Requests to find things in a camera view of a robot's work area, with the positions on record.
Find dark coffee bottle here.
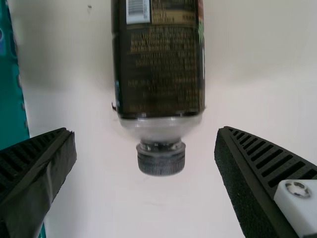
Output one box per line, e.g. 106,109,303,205
109,0,207,177

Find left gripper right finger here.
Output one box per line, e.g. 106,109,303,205
214,126,317,238

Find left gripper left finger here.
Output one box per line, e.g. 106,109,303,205
0,127,78,238

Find teal shopping basket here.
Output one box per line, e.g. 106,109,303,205
0,0,47,238

